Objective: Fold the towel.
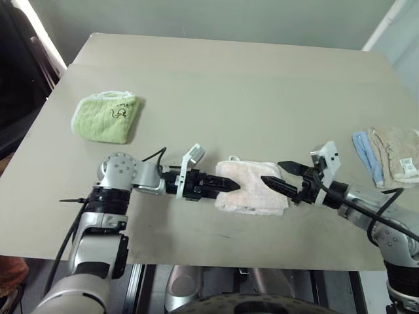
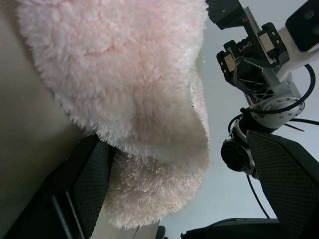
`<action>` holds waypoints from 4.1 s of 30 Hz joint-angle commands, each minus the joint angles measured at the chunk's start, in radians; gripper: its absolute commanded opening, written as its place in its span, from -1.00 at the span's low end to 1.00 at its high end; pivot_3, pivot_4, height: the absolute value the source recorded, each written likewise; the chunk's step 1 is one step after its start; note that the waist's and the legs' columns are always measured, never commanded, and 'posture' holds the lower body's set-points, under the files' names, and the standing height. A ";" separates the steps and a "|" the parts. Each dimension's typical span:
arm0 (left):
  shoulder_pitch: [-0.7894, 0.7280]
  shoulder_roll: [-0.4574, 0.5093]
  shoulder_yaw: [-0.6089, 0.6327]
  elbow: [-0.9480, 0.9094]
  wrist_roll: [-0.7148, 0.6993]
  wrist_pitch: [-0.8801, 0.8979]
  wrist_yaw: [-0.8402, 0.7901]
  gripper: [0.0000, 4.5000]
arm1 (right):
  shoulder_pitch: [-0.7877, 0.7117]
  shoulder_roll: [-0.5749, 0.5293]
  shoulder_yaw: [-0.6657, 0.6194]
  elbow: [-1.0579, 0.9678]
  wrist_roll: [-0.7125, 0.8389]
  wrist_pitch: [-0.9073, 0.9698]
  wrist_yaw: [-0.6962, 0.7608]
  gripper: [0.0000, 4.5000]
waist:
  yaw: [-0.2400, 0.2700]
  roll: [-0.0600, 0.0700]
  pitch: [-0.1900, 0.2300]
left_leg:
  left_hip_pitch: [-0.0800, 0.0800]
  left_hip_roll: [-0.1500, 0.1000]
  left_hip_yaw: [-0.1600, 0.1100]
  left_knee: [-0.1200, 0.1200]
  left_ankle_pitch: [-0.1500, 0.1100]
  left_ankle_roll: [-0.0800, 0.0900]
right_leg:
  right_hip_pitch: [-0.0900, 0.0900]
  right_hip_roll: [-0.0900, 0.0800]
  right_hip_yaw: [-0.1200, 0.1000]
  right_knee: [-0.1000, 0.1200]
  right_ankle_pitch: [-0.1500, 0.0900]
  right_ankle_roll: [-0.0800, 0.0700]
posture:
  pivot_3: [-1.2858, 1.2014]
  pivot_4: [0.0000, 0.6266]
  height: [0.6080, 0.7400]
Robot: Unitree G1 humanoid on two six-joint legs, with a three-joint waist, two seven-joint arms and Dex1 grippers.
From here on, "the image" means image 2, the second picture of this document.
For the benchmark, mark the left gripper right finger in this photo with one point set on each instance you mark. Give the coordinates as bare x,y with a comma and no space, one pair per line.
286,179

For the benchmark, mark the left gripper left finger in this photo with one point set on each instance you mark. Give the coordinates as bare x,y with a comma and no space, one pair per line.
87,186

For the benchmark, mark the pink fluffy towel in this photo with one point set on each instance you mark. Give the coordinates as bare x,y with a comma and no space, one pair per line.
112,74

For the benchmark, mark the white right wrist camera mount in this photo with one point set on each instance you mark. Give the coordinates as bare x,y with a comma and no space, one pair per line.
299,58

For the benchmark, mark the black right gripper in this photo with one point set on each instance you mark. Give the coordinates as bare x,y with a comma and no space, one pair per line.
251,72

